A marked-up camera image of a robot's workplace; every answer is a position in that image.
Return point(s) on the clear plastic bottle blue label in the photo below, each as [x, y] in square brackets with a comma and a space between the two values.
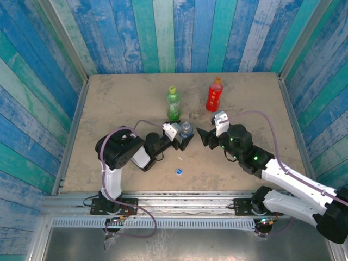
[186, 129]

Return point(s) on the green plastic bottle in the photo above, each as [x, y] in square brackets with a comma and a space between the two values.
[173, 106]

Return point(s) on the red drink bottle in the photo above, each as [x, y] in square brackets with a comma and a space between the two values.
[214, 98]

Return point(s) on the orange bottle cap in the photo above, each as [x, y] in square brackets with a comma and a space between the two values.
[217, 80]

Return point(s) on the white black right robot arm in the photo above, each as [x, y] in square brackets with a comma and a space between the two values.
[293, 182]

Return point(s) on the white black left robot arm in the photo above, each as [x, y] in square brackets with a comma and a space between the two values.
[141, 159]

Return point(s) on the blue bottle cap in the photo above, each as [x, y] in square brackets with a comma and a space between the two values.
[179, 171]

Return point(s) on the steel sheet panel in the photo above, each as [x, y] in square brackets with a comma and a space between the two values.
[204, 244]

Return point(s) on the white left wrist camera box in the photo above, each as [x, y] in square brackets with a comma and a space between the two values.
[171, 130]

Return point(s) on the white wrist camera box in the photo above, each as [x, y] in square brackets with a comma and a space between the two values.
[171, 130]
[220, 119]

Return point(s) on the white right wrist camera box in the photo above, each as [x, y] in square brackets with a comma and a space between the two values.
[220, 119]

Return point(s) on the aluminium table edge rail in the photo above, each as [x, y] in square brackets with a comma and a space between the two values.
[295, 122]
[73, 130]

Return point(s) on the aluminium mounting rail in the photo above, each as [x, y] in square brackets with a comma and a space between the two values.
[185, 204]

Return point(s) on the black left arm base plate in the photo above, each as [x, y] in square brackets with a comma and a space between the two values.
[130, 204]

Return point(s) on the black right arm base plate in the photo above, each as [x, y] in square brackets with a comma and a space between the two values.
[242, 206]

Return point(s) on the aluminium frame post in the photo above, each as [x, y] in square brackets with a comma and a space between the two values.
[303, 40]
[65, 40]

